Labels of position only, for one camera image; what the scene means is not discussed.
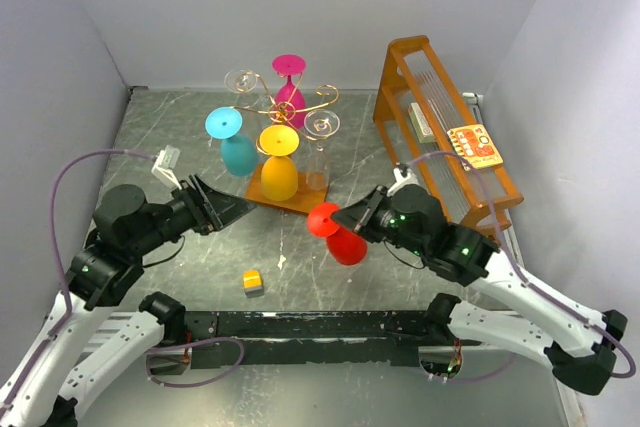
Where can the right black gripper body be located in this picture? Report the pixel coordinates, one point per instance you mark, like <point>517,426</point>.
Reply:
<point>382,222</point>

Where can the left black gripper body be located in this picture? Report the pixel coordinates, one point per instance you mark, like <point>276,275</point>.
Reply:
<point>189,210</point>

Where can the red plastic wine glass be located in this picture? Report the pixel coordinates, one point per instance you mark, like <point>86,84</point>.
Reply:
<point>346,247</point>

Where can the blue plastic wine glass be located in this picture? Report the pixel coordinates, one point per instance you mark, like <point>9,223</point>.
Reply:
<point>237,150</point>

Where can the yellow plastic wine glass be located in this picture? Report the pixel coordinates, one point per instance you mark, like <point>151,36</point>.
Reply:
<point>279,174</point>

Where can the clear wine glass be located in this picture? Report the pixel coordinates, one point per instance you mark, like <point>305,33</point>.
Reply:
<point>320,124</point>
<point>241,80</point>

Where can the magenta plastic wine glass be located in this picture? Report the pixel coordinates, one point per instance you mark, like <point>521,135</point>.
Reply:
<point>289,96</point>

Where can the clear wine glass front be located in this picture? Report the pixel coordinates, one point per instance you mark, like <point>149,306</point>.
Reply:
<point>241,80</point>

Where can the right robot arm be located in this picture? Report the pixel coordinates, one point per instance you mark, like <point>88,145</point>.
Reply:
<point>578,344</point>

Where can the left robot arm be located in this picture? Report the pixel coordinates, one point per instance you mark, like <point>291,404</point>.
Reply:
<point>54,385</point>

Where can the wooden shelf rack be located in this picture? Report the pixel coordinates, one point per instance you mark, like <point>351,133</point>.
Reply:
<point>412,72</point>

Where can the yellow grey small block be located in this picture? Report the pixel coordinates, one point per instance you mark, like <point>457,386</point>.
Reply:
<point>253,285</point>

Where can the white box on shelf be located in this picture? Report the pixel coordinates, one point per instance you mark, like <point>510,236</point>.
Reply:
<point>422,129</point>

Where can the orange patterned card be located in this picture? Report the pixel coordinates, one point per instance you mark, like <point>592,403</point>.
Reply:
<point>474,143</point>

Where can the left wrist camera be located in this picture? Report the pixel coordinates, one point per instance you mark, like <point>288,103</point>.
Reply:
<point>163,168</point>

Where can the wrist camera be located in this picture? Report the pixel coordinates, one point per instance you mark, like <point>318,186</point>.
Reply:
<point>163,168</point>
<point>403,176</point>

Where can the gold wire glass rack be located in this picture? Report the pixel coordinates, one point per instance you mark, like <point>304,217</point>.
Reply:
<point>261,101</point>

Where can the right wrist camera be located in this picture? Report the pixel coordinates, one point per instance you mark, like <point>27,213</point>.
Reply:
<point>403,176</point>

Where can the black base frame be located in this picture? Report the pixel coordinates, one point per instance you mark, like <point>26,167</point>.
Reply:
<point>257,338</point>

